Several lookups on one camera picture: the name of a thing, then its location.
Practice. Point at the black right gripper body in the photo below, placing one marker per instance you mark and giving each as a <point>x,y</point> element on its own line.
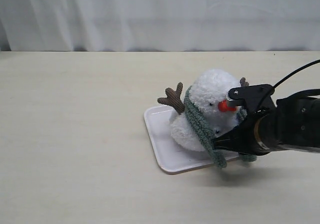
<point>264,130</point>

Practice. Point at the green knitted scarf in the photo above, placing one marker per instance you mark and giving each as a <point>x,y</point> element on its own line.
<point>204,114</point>

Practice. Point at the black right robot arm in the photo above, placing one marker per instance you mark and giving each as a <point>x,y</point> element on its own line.
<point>292,124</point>

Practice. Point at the white backdrop curtain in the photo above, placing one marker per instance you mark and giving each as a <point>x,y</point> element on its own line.
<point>159,25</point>

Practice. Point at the white plush snowman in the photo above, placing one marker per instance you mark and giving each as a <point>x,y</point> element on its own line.
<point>175,99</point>

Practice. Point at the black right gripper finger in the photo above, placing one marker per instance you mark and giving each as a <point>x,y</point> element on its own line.
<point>242,135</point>
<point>222,150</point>

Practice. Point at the white square plastic tray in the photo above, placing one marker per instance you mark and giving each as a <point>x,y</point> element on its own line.
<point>170,156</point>

